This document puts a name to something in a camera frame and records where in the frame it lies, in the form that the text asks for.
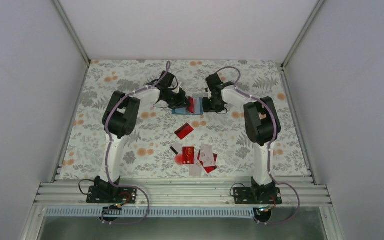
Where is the red VIP card face up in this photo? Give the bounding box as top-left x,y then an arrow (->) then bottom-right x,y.
182,146 -> 195,165

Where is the aluminium rail frame front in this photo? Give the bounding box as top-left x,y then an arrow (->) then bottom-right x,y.
34,178 -> 332,207

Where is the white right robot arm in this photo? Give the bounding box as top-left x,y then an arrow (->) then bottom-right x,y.
203,73 -> 281,204

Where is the aluminium corner post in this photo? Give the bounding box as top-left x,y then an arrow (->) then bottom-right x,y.
52,0 -> 91,66
280,0 -> 326,71

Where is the aluminium corner post right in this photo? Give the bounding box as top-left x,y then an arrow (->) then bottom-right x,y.
280,0 -> 326,71

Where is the white VIP chip card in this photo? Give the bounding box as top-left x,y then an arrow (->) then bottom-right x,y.
199,143 -> 216,167

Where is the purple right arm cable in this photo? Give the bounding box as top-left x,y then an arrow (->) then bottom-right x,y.
211,66 -> 301,226

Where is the white cable duct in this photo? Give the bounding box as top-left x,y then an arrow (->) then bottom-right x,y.
44,206 -> 254,219

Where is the blue leather card holder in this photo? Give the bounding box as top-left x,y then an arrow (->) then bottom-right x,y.
171,96 -> 204,116

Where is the aluminium corner post left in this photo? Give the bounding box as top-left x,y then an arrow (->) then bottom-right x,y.
52,0 -> 91,66

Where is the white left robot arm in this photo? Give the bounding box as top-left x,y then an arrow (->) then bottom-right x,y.
98,71 -> 191,184

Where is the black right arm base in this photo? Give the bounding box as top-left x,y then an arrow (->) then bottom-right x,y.
229,177 -> 283,205

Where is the white card with red circle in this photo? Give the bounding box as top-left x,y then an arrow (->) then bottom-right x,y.
170,147 -> 184,166

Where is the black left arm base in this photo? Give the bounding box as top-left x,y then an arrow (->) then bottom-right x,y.
86,176 -> 137,205

